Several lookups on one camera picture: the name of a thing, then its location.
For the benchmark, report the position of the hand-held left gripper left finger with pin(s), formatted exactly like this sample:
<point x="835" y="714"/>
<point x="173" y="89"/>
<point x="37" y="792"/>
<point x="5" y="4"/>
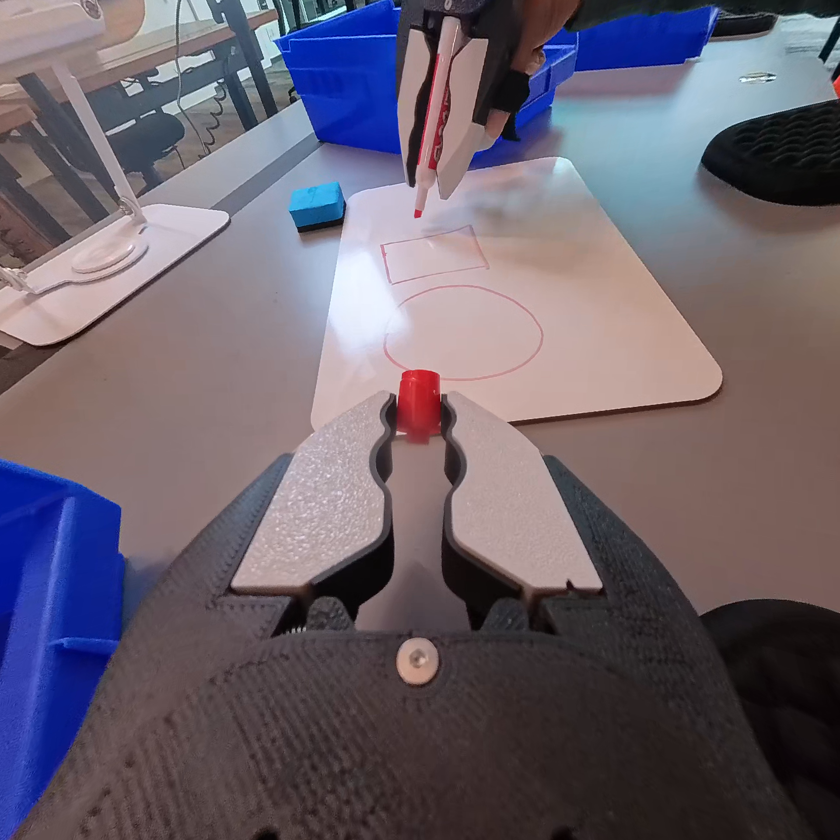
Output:
<point x="315" y="519"/>

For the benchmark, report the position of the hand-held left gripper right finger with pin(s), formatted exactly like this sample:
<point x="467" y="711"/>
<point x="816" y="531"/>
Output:
<point x="525" y="519"/>

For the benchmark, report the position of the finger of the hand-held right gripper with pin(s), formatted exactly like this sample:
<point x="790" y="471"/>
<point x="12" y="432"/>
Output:
<point x="414" y="105"/>
<point x="466" y="118"/>

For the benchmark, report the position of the red whiteboard marker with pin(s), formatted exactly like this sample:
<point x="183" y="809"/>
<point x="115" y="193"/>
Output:
<point x="436" y="118"/>

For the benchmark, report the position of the blue whiteboard eraser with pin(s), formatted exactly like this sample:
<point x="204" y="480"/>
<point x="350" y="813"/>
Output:
<point x="316" y="205"/>

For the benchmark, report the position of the red marker cap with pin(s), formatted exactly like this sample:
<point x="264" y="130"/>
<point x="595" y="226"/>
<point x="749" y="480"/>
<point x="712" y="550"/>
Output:
<point x="419" y="400"/>

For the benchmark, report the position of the blue open-front storage bin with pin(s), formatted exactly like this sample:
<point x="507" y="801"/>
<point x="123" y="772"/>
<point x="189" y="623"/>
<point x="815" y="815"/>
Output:
<point x="53" y="630"/>

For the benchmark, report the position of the small blue storage bin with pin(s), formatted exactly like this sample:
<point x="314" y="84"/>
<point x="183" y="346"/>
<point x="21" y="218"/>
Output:
<point x="643" y="40"/>

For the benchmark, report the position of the black metal table leg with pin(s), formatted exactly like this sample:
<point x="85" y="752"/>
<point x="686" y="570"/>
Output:
<point x="243" y="66"/>

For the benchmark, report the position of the small black object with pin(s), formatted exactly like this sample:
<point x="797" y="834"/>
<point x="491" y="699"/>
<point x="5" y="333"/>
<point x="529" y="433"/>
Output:
<point x="746" y="22"/>

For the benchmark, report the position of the wooden desk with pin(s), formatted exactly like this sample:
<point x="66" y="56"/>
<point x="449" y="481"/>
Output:
<point x="171" y="46"/>

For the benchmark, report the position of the black office chair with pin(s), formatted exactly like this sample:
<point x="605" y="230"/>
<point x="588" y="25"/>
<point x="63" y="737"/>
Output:
<point x="131" y="151"/>

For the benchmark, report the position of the black mesh chair armrest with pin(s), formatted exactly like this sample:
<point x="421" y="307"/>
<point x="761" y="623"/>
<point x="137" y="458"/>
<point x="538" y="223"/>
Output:
<point x="781" y="151"/>
<point x="781" y="709"/>

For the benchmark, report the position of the white stand with round base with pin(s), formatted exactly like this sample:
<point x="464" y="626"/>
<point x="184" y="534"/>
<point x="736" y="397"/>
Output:
<point x="99" y="171"/>

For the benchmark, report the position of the white paper sign board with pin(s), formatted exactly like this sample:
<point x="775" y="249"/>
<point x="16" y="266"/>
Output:
<point x="59" y="26"/>

